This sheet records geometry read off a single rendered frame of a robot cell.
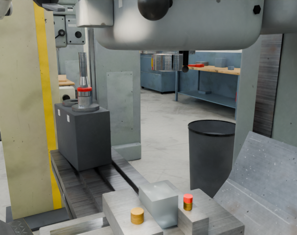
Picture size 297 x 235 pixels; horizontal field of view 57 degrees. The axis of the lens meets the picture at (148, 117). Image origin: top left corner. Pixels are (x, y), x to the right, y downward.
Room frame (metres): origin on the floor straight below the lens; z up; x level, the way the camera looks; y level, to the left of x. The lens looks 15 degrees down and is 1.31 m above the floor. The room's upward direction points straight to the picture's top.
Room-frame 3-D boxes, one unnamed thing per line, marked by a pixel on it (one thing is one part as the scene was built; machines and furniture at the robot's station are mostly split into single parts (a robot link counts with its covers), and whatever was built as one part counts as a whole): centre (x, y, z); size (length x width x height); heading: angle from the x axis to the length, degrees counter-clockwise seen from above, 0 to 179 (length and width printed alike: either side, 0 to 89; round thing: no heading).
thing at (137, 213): (0.39, 0.02, 1.05); 0.02 x 0.02 x 0.02
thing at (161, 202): (0.45, -0.02, 1.03); 0.06 x 0.05 x 0.06; 24
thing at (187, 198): (0.43, -0.07, 1.05); 0.02 x 0.02 x 0.03
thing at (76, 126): (0.92, 0.24, 1.03); 0.22 x 0.12 x 0.20; 34
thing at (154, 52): (0.42, -0.03, 1.31); 0.09 x 0.09 x 0.01
